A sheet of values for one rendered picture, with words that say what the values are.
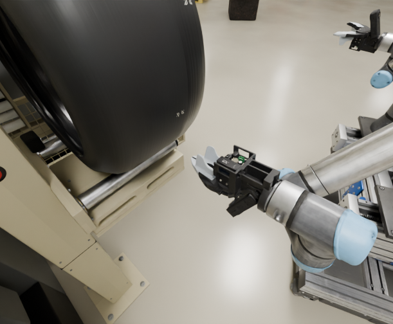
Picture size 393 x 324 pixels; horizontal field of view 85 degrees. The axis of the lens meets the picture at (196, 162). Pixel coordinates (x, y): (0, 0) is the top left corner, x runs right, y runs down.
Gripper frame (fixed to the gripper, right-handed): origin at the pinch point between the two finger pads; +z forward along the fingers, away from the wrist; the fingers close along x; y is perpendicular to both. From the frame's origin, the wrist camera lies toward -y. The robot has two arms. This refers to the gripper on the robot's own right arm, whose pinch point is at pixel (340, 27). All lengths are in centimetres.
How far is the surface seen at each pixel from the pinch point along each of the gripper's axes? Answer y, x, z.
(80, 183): 7, -139, 20
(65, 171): 7, -140, 29
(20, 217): -7, -152, 8
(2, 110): -12, -143, 49
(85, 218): -5, -141, -2
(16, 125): -6, -143, 49
